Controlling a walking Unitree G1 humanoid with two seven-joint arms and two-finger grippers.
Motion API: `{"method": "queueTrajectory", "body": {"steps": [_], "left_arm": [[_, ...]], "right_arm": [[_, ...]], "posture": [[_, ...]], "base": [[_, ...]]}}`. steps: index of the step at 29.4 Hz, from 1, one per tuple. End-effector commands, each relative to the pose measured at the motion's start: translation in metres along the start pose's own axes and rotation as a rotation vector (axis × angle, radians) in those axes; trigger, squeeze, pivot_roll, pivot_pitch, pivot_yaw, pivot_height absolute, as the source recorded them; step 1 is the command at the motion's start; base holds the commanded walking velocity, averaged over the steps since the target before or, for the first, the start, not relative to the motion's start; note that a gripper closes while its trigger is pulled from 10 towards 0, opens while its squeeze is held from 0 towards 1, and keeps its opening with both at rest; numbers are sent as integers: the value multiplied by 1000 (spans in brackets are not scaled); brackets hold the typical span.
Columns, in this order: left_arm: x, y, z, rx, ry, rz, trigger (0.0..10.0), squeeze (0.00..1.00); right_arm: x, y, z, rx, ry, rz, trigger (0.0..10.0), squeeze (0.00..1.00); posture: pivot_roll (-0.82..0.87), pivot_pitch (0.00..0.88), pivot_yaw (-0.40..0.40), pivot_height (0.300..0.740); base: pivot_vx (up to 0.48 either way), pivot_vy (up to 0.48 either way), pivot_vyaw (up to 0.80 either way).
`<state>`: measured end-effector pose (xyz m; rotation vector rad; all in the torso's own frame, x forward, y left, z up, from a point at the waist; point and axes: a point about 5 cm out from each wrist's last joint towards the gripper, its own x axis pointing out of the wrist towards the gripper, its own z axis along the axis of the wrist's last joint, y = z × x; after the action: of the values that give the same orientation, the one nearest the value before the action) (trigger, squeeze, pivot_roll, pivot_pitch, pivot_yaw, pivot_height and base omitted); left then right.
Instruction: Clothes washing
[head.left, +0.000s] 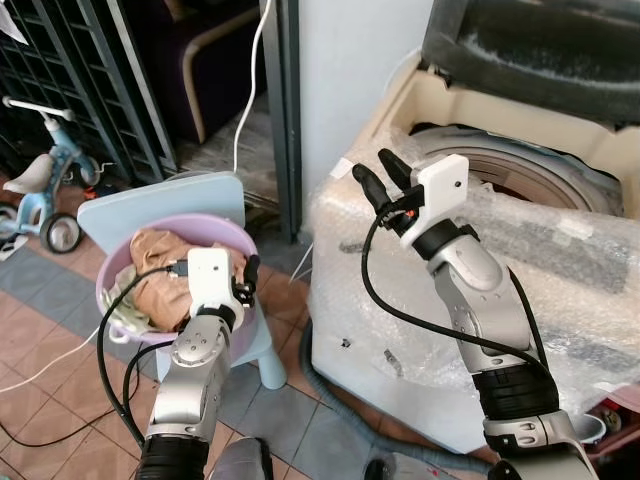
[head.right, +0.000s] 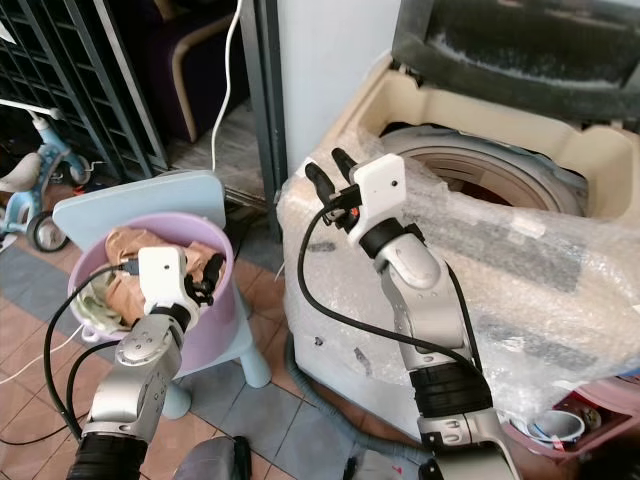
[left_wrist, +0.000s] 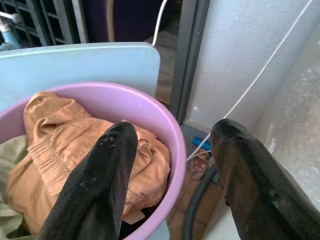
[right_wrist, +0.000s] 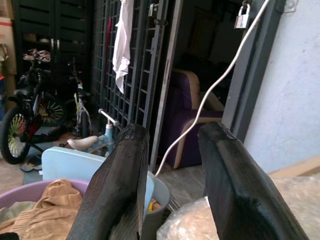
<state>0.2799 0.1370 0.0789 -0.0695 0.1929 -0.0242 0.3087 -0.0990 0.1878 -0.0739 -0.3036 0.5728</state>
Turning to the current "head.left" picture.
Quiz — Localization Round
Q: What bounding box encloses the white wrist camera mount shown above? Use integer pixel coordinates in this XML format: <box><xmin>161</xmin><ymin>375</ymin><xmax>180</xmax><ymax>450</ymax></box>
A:
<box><xmin>186</xmin><ymin>247</ymin><xmax>242</xmax><ymax>313</ymax></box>
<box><xmin>399</xmin><ymin>154</ymin><xmax>472</xmax><ymax>250</ymax></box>

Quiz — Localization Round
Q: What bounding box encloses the black metal grid gate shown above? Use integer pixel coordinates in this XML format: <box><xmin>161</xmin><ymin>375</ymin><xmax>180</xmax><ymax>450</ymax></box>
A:
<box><xmin>0</xmin><ymin>0</ymin><xmax>179</xmax><ymax>187</ymax></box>

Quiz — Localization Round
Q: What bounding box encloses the beige top-load washing machine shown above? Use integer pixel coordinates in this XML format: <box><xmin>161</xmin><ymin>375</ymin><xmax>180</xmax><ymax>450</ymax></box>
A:
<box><xmin>308</xmin><ymin>0</ymin><xmax>640</xmax><ymax>459</ymax></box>

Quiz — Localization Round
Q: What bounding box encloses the dark grey door post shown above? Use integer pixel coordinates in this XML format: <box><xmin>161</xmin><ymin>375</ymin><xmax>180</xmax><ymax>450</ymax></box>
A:
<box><xmin>260</xmin><ymin>0</ymin><xmax>303</xmax><ymax>244</ymax></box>

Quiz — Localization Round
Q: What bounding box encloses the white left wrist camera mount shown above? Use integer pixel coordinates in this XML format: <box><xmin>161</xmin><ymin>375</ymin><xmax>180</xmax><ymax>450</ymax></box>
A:
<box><xmin>186</xmin><ymin>247</ymin><xmax>242</xmax><ymax>313</ymax></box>

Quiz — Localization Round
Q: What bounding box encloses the white hanging power cable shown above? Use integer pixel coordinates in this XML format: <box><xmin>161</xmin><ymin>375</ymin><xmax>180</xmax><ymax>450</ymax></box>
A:
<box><xmin>231</xmin><ymin>0</ymin><xmax>275</xmax><ymax>175</ymax></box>

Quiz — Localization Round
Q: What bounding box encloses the white plastic cup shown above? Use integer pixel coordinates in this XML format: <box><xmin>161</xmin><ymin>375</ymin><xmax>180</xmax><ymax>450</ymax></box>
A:
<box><xmin>568</xmin><ymin>413</ymin><xmax>608</xmax><ymax>448</ymax></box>

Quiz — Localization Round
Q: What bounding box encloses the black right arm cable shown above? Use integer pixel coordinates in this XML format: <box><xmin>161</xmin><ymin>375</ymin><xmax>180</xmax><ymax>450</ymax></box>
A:
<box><xmin>360</xmin><ymin>203</ymin><xmax>553</xmax><ymax>373</ymax></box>

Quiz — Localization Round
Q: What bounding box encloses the grey left robot leg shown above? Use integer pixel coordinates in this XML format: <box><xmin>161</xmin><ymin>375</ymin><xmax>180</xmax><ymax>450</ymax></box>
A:
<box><xmin>208</xmin><ymin>437</ymin><xmax>277</xmax><ymax>480</ymax></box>

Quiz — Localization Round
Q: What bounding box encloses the grey robot leg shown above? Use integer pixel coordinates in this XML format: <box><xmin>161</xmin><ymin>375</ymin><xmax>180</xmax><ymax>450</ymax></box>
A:
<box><xmin>208</xmin><ymin>437</ymin><xmax>277</xmax><ymax>480</ymax></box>
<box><xmin>364</xmin><ymin>453</ymin><xmax>493</xmax><ymax>480</ymax></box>

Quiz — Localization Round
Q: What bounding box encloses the blue child tricycle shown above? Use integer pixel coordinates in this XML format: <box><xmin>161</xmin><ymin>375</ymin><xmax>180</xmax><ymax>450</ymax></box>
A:
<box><xmin>0</xmin><ymin>97</ymin><xmax>102</xmax><ymax>255</ymax></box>

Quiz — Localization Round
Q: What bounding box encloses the beige garment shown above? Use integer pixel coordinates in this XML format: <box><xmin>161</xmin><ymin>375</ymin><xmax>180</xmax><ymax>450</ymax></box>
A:
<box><xmin>128</xmin><ymin>228</ymin><xmax>249</xmax><ymax>333</ymax></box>

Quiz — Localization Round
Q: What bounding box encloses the light blue plastic stool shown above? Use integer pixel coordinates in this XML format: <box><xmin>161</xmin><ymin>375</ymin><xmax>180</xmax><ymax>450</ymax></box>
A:
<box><xmin>77</xmin><ymin>171</ymin><xmax>290</xmax><ymax>393</ymax></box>

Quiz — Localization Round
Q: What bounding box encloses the clear bubble wrap sheet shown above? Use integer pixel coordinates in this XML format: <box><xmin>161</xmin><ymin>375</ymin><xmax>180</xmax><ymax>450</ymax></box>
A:
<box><xmin>308</xmin><ymin>150</ymin><xmax>640</xmax><ymax>421</ymax></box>

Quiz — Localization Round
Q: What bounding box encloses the dark purple armchair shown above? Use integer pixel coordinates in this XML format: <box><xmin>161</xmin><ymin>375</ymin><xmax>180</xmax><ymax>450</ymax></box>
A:
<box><xmin>128</xmin><ymin>0</ymin><xmax>269</xmax><ymax>147</ymax></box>

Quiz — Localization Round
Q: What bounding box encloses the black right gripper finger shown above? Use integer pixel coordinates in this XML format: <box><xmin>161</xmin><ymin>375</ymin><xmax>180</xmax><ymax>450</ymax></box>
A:
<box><xmin>351</xmin><ymin>164</ymin><xmax>394</xmax><ymax>211</ymax></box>
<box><xmin>377</xmin><ymin>149</ymin><xmax>415</xmax><ymax>192</ymax></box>

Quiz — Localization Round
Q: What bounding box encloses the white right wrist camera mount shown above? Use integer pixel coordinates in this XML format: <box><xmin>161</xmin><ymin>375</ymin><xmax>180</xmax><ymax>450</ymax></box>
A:
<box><xmin>399</xmin><ymin>154</ymin><xmax>472</xmax><ymax>250</ymax></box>

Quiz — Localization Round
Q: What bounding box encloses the small pink plastic tub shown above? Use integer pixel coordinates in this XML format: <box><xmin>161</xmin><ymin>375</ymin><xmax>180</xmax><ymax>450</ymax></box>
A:
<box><xmin>583</xmin><ymin>384</ymin><xmax>640</xmax><ymax>463</ymax></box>

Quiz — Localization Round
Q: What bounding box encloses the dark washing machine lid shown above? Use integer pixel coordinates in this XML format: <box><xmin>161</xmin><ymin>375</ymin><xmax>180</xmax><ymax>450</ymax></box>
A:
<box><xmin>420</xmin><ymin>0</ymin><xmax>640</xmax><ymax>128</ymax></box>

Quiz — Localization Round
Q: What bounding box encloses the grey right robot leg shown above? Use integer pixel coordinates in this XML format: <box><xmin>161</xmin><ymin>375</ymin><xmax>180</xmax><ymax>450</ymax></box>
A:
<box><xmin>364</xmin><ymin>453</ymin><xmax>493</xmax><ymax>480</ymax></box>

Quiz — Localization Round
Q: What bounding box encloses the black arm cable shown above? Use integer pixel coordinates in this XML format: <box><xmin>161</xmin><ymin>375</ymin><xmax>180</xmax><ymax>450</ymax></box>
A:
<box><xmin>360</xmin><ymin>203</ymin><xmax>553</xmax><ymax>373</ymax></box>
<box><xmin>96</xmin><ymin>261</ymin><xmax>193</xmax><ymax>448</ymax></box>

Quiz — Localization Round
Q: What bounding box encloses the white green crumpled cloth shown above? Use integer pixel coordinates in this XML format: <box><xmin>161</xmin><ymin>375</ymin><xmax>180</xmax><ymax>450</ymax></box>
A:
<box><xmin>104</xmin><ymin>264</ymin><xmax>153</xmax><ymax>338</ymax></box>

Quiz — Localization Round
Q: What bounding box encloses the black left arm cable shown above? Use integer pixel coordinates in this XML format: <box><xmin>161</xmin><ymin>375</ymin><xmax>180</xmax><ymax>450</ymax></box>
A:
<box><xmin>96</xmin><ymin>261</ymin><xmax>193</xmax><ymax>448</ymax></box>

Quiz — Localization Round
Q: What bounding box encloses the pink plastic laundry basin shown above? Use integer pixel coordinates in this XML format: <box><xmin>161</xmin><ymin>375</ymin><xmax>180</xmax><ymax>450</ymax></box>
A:
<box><xmin>95</xmin><ymin>212</ymin><xmax>265</xmax><ymax>363</ymax></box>

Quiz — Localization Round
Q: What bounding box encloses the thin white floor cable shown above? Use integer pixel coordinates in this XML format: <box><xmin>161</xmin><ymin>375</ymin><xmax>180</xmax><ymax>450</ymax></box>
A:
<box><xmin>0</xmin><ymin>324</ymin><xmax>107</xmax><ymax>398</ymax></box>

